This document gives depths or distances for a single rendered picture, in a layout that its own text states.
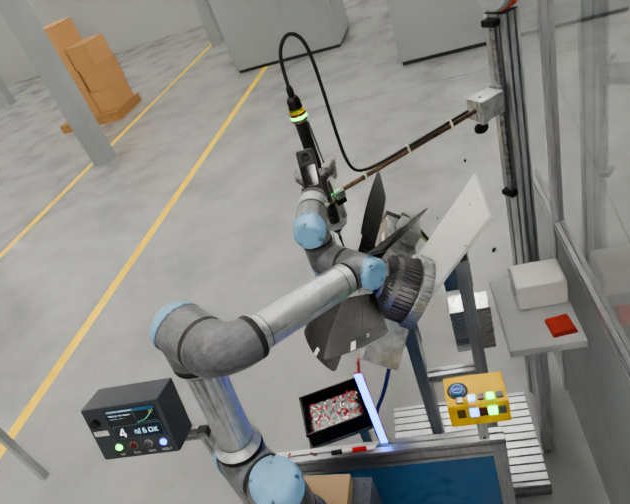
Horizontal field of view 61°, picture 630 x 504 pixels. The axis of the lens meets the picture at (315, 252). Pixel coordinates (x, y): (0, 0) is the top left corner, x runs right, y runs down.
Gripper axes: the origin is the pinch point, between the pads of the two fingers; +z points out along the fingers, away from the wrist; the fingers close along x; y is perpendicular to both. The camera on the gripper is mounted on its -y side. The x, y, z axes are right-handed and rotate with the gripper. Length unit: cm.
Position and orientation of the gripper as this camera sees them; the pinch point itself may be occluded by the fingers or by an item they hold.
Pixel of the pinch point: (316, 158)
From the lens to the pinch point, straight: 152.2
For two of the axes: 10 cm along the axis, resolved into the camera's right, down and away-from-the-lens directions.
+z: 0.7, -6.0, 8.0
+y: 3.0, 7.7, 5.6
